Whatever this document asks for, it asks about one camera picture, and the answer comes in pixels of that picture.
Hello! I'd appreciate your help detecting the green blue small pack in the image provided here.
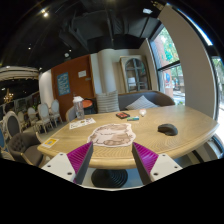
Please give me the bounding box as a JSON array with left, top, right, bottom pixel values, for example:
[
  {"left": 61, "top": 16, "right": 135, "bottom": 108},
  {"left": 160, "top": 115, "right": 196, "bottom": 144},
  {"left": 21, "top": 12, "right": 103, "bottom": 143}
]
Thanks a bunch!
[{"left": 127, "top": 116, "right": 139, "bottom": 121}]

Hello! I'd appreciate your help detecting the black table pedestal base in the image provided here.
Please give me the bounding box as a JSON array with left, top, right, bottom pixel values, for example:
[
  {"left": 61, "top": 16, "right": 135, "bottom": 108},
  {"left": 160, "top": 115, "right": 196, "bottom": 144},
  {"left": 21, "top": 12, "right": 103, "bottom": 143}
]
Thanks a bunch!
[{"left": 91, "top": 169, "right": 128, "bottom": 188}]

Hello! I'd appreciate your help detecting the black red small box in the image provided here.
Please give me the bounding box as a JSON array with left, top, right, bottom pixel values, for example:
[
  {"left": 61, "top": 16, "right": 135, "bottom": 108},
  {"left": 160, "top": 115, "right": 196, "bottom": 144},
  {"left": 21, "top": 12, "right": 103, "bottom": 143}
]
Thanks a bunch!
[{"left": 116, "top": 112, "right": 130, "bottom": 119}]

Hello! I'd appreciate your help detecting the dark grey tufted armchair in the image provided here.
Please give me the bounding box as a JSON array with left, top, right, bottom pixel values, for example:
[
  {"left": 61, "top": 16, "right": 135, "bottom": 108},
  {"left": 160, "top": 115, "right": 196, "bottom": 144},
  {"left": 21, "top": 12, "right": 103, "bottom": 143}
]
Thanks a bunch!
[{"left": 8, "top": 133, "right": 44, "bottom": 167}]

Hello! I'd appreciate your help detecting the small clear pink cup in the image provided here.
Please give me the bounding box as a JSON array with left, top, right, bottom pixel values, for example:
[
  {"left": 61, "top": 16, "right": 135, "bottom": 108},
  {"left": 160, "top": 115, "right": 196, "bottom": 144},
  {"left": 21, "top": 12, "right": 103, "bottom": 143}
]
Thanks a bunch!
[{"left": 139, "top": 109, "right": 147, "bottom": 117}]

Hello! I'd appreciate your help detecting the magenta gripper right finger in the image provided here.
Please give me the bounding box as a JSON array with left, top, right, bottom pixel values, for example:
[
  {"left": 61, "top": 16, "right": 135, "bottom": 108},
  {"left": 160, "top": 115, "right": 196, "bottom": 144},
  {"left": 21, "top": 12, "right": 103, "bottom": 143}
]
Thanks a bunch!
[{"left": 131, "top": 141, "right": 184, "bottom": 186}]

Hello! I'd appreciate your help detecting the striped cushion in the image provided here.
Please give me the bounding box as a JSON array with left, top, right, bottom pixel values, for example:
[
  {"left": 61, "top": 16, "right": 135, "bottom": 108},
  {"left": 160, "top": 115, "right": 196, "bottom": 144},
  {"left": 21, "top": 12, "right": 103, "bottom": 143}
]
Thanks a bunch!
[{"left": 96, "top": 91, "right": 119, "bottom": 113}]

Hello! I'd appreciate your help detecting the round orange side table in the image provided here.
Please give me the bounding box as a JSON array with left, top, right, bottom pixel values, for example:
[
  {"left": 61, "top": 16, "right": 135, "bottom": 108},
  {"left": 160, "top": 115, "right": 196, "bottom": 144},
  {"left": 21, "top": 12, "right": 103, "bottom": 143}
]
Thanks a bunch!
[{"left": 82, "top": 100, "right": 93, "bottom": 109}]

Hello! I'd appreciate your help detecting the printed paper sheet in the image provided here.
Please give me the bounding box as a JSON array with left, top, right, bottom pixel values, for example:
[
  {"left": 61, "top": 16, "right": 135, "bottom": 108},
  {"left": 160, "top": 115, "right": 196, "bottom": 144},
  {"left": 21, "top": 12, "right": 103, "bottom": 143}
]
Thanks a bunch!
[{"left": 69, "top": 118, "right": 96, "bottom": 130}]

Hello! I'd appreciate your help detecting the grey sofa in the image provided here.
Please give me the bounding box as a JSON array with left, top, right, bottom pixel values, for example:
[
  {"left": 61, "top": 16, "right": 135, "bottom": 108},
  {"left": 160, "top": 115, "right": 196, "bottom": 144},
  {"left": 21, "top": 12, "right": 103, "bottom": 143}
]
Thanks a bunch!
[{"left": 117, "top": 90, "right": 176, "bottom": 112}]

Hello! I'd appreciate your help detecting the white dining chair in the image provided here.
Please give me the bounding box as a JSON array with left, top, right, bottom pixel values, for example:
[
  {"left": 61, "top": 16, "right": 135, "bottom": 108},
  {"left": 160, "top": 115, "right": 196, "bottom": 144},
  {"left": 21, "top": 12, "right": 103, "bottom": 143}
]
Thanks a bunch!
[
  {"left": 36, "top": 103, "right": 52, "bottom": 131},
  {"left": 50, "top": 99, "right": 62, "bottom": 123}
]

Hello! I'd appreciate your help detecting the grey striped pillow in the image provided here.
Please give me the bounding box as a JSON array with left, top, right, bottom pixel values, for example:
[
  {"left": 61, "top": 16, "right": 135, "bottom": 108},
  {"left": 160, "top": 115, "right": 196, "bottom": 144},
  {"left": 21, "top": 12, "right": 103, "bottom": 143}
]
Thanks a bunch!
[{"left": 126, "top": 95, "right": 156, "bottom": 110}]

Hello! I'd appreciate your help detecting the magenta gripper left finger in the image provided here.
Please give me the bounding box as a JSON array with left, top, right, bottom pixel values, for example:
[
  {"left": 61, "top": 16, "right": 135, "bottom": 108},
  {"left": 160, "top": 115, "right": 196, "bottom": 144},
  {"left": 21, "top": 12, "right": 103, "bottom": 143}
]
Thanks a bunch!
[{"left": 41, "top": 141, "right": 95, "bottom": 185}]

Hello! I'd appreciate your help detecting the oval back grey chair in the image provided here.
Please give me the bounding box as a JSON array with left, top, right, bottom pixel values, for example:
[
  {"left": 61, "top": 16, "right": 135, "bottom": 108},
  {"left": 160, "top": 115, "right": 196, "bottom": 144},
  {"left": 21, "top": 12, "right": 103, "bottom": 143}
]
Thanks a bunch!
[{"left": 4, "top": 111, "right": 22, "bottom": 139}]

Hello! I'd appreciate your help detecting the blue wall poster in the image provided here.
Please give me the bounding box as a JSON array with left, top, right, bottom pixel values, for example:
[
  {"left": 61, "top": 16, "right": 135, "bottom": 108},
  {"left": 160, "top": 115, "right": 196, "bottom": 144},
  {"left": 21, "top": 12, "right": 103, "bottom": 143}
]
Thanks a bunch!
[{"left": 57, "top": 73, "right": 70, "bottom": 96}]

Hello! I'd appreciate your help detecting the black computer mouse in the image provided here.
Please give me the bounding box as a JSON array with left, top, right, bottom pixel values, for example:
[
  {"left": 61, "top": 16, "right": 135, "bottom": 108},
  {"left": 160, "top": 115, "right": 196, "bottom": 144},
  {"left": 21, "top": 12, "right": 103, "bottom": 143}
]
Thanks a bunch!
[{"left": 158, "top": 124, "right": 178, "bottom": 136}]

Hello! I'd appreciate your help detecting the arched mirror cabinet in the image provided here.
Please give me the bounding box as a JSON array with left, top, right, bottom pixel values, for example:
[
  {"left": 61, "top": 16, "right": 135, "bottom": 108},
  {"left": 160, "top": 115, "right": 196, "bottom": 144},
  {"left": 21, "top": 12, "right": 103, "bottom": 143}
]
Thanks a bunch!
[{"left": 120, "top": 55, "right": 151, "bottom": 93}]

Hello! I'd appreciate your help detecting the clear water bottle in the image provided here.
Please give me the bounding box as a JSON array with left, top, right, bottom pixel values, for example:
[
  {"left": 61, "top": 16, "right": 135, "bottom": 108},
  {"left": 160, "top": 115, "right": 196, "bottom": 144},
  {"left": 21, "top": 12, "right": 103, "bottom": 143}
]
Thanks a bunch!
[{"left": 73, "top": 96, "right": 84, "bottom": 120}]

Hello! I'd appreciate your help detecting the yellow sticker card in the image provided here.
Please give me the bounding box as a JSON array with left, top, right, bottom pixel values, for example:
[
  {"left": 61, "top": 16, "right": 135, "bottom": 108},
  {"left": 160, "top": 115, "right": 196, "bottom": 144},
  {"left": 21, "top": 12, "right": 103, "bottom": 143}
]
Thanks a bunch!
[{"left": 42, "top": 138, "right": 58, "bottom": 148}]

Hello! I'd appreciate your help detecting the cat-shaped mouse pad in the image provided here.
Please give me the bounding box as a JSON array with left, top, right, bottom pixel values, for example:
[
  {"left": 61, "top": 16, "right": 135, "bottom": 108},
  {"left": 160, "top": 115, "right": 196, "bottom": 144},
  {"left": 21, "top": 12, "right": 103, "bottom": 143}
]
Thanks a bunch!
[{"left": 88, "top": 123, "right": 136, "bottom": 147}]

